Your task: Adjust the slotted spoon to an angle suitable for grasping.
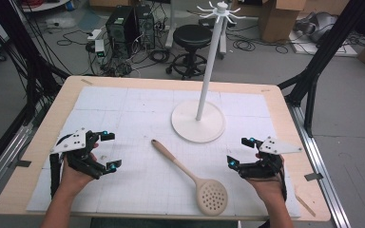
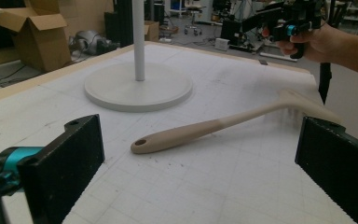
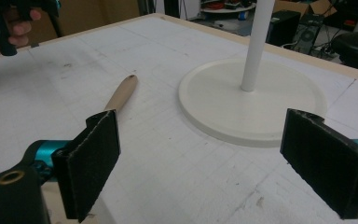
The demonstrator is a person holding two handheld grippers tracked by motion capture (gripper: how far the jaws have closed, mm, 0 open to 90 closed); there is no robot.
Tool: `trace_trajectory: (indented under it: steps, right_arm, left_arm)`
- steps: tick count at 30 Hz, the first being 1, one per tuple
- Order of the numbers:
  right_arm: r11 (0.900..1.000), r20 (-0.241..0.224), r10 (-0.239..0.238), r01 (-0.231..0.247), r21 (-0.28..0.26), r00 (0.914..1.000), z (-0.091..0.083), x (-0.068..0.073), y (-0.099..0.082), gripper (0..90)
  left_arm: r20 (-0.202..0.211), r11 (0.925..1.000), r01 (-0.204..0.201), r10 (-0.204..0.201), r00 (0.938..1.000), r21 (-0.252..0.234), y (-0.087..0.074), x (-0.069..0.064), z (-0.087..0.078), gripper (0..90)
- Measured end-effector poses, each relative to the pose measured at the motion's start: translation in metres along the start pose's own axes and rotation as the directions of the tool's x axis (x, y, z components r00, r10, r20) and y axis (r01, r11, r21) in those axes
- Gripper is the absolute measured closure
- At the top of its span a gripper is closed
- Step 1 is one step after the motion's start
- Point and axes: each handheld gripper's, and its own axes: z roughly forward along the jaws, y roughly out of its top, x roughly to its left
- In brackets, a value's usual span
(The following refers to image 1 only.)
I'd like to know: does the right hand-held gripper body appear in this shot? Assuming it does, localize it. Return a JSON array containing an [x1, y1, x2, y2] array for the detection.
[[237, 136, 303, 181]]

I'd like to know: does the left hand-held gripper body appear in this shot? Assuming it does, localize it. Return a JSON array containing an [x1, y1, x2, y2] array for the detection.
[[49, 127, 109, 181]]

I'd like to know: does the wooden skimmer spoon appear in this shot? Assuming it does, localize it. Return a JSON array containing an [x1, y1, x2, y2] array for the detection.
[[150, 139, 229, 218]]

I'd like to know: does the white hook rack stand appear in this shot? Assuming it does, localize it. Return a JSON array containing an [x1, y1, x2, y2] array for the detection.
[[170, 0, 247, 144]]

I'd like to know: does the person's left hand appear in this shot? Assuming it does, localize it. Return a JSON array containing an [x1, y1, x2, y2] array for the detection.
[[58, 142, 100, 197]]

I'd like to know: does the person's right hand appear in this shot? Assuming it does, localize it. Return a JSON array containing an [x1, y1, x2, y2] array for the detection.
[[245, 153, 288, 204]]

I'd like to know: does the white grid mat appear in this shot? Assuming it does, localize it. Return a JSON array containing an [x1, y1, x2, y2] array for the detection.
[[26, 85, 301, 219]]

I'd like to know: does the wooden table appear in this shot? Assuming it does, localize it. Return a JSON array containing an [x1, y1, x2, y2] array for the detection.
[[0, 75, 332, 222]]

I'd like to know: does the thin wooden stick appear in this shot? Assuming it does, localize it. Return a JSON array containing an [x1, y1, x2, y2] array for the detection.
[[295, 193, 317, 219]]

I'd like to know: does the white box device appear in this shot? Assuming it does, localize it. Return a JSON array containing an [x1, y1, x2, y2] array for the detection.
[[94, 39, 106, 59]]

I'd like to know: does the white power strip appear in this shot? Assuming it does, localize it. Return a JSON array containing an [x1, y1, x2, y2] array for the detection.
[[86, 28, 104, 43]]

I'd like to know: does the large black computer tower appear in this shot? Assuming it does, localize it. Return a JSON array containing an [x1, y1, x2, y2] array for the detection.
[[105, 5, 139, 60]]

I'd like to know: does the slim black computer tower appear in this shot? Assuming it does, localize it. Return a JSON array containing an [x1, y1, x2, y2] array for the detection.
[[135, 4, 157, 50]]

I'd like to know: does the black round stool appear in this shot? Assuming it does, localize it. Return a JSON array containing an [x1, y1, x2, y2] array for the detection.
[[165, 24, 214, 81]]

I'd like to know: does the white desk leg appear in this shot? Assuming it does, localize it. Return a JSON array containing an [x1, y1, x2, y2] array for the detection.
[[164, 0, 178, 49]]

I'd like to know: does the tall cardboard box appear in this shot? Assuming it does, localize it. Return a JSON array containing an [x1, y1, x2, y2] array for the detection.
[[258, 0, 307, 44]]

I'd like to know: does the grey padded device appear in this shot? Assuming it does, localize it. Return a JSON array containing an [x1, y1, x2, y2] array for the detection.
[[294, 11, 339, 44]]

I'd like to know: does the black strap of left gripper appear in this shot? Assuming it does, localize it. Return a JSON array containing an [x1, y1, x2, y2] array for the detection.
[[48, 153, 62, 200]]

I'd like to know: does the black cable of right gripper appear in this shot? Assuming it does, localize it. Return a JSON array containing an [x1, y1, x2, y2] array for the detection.
[[279, 164, 289, 202]]

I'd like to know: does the aluminium rail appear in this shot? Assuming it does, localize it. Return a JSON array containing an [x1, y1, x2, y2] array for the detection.
[[285, 102, 353, 228], [0, 104, 46, 208]]

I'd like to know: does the black metal frame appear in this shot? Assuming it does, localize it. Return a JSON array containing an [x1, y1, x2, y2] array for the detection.
[[0, 0, 71, 125], [278, 0, 365, 138]]

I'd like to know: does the coiled black floor cable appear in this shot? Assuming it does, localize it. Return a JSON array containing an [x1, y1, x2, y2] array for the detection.
[[232, 37, 290, 55]]

